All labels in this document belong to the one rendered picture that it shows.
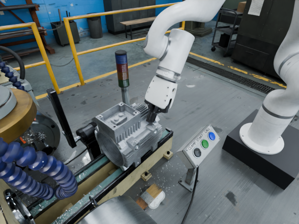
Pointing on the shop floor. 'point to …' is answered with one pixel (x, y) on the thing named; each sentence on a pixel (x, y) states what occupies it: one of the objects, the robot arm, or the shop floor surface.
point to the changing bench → (136, 23)
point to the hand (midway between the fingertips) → (151, 117)
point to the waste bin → (95, 26)
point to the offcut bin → (60, 36)
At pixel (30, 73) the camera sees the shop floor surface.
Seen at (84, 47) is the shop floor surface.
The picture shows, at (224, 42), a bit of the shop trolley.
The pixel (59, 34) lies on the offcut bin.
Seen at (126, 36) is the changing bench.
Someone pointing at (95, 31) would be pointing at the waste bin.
